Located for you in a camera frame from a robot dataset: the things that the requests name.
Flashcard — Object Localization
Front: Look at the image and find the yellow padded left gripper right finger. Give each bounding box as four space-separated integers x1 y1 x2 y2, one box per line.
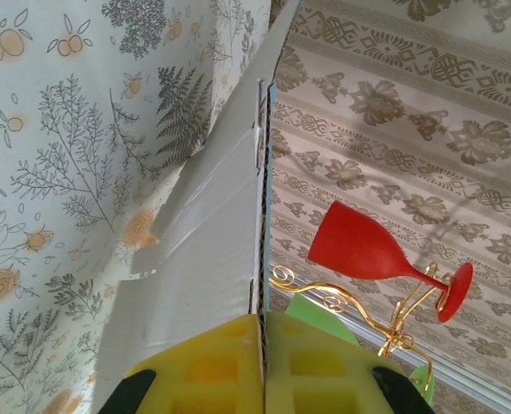
264 310 433 414

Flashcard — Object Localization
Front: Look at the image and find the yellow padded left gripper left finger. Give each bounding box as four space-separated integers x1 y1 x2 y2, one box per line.
91 313 267 414

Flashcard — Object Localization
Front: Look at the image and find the teal and white paper box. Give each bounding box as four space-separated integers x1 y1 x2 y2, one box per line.
90 0 304 414

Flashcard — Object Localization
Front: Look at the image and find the green plastic goblet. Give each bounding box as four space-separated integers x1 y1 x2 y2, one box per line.
284 292 438 406

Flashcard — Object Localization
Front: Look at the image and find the red plastic goblet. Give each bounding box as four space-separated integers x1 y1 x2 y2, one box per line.
307 199 474 324

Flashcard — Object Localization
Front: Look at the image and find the floral table cloth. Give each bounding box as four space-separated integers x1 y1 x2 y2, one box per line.
0 0 277 414

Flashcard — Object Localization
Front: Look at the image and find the gold wire goblet rack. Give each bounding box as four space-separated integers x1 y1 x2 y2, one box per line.
270 260 453 398

